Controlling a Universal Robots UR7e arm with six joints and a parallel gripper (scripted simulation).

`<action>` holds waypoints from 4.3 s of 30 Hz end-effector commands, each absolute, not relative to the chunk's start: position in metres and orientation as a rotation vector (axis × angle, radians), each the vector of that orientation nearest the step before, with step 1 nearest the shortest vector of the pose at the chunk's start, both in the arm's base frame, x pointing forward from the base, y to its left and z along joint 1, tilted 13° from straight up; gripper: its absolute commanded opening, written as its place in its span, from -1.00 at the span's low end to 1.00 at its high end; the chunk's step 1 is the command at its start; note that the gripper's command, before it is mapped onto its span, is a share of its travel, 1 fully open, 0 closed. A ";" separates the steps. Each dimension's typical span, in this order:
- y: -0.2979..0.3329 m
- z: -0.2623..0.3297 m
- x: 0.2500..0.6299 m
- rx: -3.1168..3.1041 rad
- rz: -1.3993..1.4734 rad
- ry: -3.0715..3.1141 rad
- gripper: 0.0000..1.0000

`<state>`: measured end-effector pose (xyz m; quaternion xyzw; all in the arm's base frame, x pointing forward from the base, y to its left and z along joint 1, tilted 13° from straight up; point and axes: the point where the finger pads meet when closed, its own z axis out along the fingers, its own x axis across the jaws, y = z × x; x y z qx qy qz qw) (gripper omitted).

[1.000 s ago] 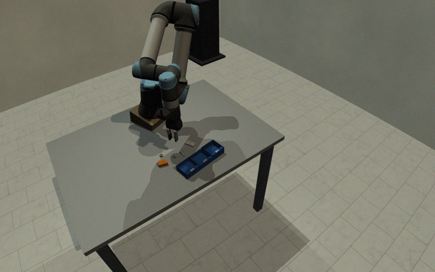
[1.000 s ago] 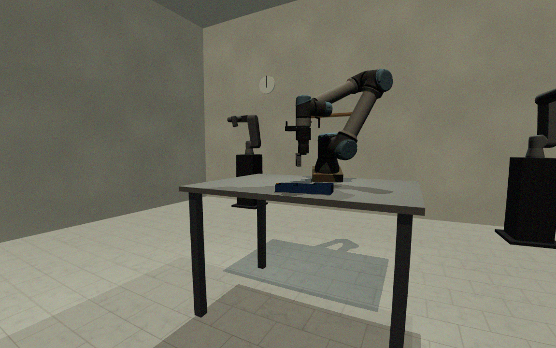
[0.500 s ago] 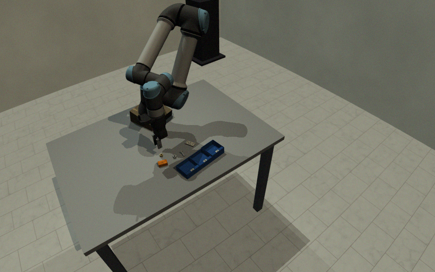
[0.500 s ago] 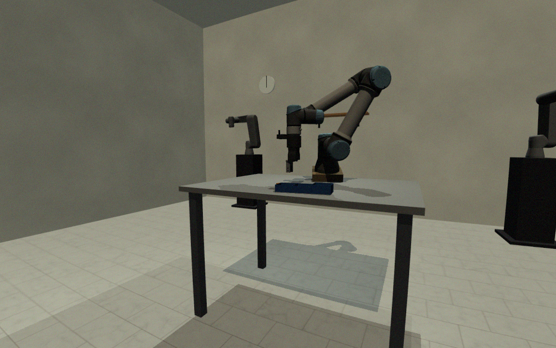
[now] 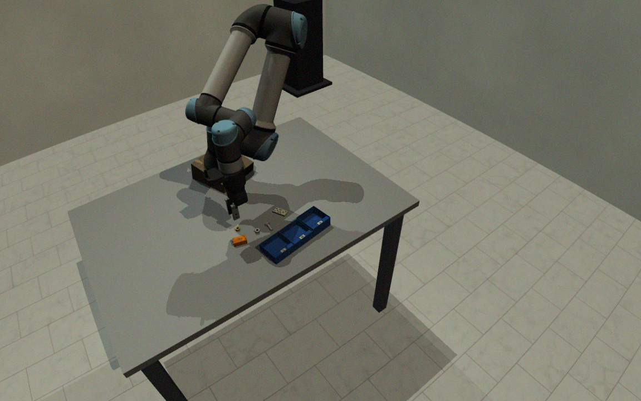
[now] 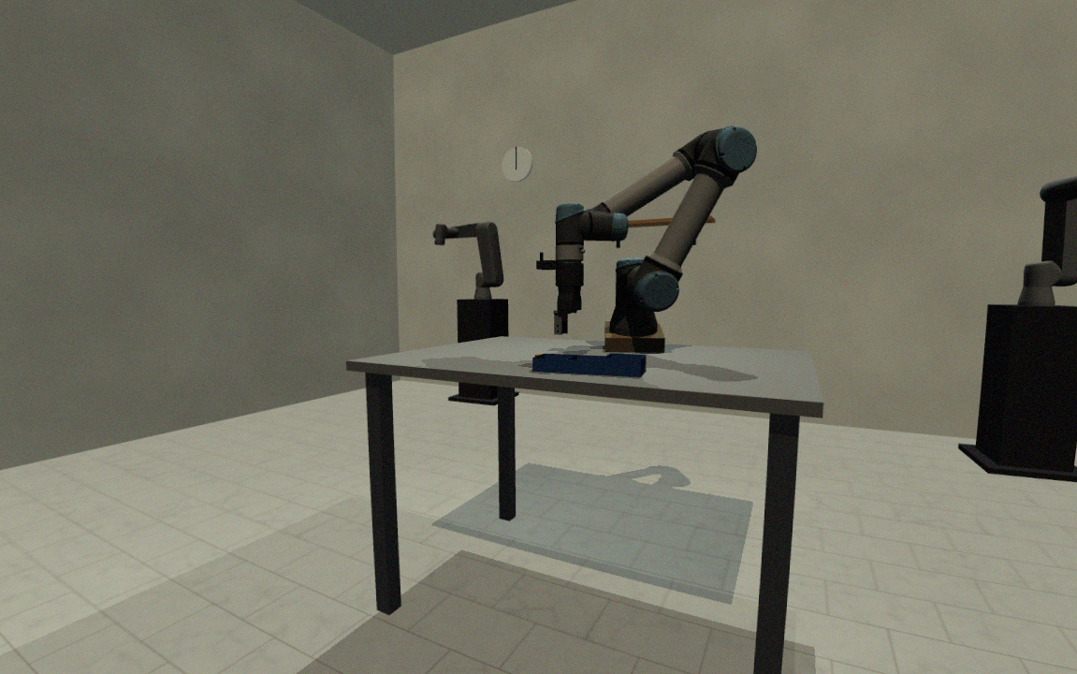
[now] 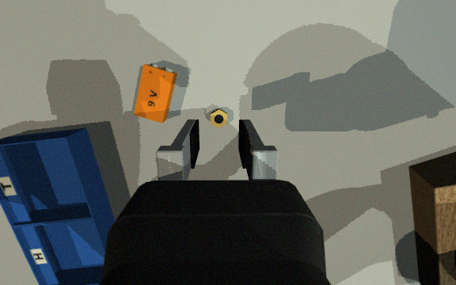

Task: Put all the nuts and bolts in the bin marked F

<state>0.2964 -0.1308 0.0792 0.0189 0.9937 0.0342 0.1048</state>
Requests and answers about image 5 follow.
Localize blue bin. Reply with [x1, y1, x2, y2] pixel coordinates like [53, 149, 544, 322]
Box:
[259, 206, 330, 264]

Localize cream domino tile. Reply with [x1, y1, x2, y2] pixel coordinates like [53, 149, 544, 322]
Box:
[273, 207, 288, 217]

